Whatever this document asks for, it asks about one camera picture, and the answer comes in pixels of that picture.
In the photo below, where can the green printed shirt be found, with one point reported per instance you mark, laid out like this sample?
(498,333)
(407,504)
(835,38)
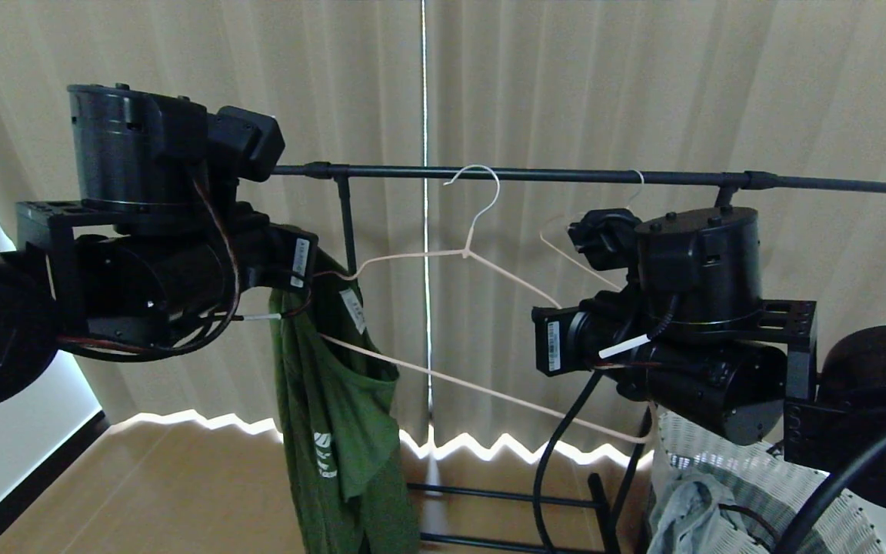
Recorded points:
(335,415)

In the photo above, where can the pink clothes hanger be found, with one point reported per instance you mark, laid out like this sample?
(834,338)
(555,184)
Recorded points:
(566,258)
(412,255)

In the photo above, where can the black clothes rack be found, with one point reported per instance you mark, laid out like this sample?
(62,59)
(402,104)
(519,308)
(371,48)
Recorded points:
(566,175)

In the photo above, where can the pale grey garment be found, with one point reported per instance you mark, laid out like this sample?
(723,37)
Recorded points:
(689,508)

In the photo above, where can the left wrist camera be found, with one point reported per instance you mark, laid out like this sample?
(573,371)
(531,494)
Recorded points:
(247,142)

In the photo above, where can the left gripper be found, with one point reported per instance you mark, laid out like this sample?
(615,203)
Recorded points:
(151,285)

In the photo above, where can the beige curtain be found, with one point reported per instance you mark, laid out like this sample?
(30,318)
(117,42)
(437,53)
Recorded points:
(566,77)

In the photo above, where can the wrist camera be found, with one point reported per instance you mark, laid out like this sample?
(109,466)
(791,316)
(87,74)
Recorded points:
(604,238)
(247,142)

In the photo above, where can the white laundry basket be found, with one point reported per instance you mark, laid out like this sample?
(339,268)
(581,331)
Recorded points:
(781,469)

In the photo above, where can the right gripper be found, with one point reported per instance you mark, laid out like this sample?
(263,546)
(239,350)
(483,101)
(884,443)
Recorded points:
(689,385)

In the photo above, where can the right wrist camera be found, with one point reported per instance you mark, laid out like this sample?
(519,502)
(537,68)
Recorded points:
(604,238)

